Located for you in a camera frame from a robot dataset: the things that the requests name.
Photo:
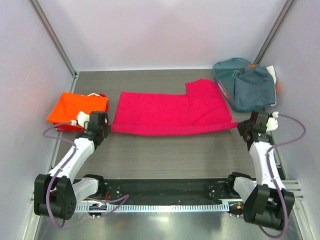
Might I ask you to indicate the orange folded t shirt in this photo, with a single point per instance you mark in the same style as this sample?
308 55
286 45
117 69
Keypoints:
72 107

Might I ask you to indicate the left aluminium frame post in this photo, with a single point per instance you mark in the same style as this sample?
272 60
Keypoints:
52 35

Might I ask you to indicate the right aluminium frame post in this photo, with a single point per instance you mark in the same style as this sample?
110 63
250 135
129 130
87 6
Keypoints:
280 19

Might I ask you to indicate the grey blue t shirt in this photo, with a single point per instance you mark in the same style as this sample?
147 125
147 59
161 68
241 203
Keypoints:
254 89

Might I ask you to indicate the teal plastic basket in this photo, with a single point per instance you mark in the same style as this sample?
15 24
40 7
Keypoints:
225 72

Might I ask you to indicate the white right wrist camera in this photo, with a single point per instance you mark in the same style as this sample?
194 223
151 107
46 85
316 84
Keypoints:
272 122

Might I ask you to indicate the white cloth in basket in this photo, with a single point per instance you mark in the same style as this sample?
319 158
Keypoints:
271 71

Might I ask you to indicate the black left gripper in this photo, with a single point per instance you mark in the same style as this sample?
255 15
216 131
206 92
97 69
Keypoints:
107 129

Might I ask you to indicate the aluminium frame post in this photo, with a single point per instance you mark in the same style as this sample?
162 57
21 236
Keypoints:
52 35
280 19

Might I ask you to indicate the white folded t shirt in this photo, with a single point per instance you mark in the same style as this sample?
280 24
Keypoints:
93 94

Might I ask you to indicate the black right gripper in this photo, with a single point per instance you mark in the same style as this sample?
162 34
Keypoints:
243 127

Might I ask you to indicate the slotted metal cable rail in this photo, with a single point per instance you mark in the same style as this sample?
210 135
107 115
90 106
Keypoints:
92 207

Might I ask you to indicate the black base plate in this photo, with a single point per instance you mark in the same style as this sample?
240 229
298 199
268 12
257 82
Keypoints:
170 192

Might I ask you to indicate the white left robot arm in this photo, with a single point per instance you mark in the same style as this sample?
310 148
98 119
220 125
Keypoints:
56 195

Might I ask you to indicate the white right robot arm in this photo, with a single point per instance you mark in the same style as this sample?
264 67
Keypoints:
266 202

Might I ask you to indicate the pink t shirt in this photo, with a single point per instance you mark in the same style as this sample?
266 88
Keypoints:
201 109

